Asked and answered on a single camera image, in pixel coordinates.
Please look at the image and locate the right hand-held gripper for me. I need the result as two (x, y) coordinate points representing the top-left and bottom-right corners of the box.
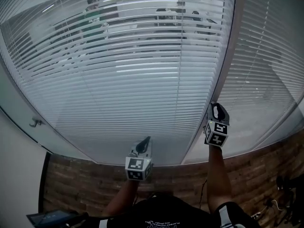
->
(204, 102), (230, 148)

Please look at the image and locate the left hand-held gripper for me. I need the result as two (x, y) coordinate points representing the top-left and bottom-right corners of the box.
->
(125, 136), (153, 182)

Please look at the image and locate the person's right forearm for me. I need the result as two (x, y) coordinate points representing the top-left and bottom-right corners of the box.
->
(206, 145), (232, 215)

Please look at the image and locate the person's left forearm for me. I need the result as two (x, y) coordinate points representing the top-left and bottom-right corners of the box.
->
(105, 179), (141, 217)

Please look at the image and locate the person's black shirt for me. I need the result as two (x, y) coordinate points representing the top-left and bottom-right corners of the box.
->
(104, 195), (262, 228)

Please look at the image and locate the black tripod stand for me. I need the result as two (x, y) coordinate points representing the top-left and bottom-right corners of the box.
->
(276, 174), (304, 228)

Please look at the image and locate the dark tablet screen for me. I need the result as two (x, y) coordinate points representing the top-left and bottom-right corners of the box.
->
(26, 210), (79, 228)

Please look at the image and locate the frosted glass door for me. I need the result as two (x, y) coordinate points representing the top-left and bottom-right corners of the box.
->
(0, 56), (98, 163)

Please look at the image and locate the metal door handle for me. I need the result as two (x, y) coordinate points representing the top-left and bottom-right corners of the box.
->
(29, 117), (46, 128)

